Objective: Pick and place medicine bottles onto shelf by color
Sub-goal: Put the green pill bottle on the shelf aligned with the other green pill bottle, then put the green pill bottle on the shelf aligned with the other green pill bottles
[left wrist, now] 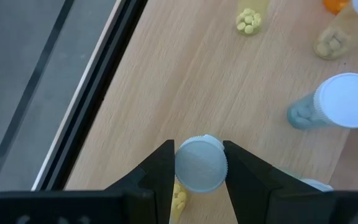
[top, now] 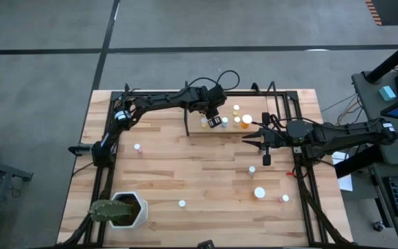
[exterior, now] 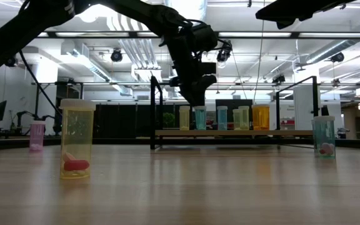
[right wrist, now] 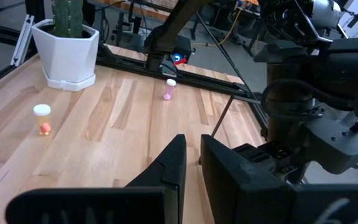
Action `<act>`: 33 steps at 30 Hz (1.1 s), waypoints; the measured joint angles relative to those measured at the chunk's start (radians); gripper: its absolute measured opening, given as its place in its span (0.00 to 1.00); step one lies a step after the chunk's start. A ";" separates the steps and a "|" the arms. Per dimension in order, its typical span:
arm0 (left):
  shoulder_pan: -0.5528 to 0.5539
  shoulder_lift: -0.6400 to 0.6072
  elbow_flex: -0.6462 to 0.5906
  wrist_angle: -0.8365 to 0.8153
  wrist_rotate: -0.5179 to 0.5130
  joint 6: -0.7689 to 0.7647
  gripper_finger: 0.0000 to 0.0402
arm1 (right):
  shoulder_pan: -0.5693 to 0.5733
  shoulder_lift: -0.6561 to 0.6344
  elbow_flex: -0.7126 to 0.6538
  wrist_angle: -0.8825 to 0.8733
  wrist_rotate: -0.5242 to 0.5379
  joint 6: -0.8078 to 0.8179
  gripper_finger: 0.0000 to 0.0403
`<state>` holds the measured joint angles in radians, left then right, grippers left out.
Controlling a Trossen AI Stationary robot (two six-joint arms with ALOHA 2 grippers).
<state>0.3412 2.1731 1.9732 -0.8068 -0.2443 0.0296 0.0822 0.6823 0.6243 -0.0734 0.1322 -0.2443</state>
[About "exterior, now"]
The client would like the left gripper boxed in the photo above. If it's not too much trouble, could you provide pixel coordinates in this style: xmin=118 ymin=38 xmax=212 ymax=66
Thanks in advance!
xmin=167 ymin=26 xmax=219 ymax=106

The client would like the yellow medicine bottle white cap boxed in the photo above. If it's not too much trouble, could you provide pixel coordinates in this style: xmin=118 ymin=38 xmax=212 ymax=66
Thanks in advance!
xmin=179 ymin=105 xmax=191 ymax=131
xmin=59 ymin=98 xmax=97 ymax=181

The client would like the pale green medicine bottle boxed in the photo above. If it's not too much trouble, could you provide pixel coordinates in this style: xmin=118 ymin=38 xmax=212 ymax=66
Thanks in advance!
xmin=237 ymin=105 xmax=251 ymax=131
xmin=232 ymin=108 xmax=241 ymax=131

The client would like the large orange medicine bottle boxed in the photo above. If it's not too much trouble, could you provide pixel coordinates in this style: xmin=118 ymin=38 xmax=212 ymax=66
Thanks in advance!
xmin=251 ymin=104 xmax=271 ymax=131

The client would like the pink medicine bottle white cap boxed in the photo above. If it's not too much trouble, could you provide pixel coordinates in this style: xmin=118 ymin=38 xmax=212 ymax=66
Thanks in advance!
xmin=29 ymin=120 xmax=47 ymax=153

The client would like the green potted plant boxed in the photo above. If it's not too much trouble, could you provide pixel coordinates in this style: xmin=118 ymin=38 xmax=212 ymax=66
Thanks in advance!
xmin=162 ymin=112 xmax=176 ymax=129

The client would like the black partition panel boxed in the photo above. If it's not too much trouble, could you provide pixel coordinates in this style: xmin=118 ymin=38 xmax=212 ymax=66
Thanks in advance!
xmin=94 ymin=104 xmax=151 ymax=138

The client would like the black monitor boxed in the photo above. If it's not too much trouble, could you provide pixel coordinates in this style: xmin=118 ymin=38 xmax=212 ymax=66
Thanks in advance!
xmin=0 ymin=99 xmax=8 ymax=123

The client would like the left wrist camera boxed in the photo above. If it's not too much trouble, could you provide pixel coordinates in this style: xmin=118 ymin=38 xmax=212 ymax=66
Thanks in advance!
xmin=216 ymin=39 xmax=233 ymax=68

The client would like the black ceiling cable reel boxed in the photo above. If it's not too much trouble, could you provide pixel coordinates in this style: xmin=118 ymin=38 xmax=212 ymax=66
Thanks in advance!
xmin=110 ymin=48 xmax=124 ymax=63
xmin=330 ymin=51 xmax=345 ymax=64

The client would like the black aluminium table frame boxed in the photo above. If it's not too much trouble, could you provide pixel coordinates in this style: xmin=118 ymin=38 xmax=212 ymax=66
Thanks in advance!
xmin=0 ymin=136 xmax=360 ymax=151

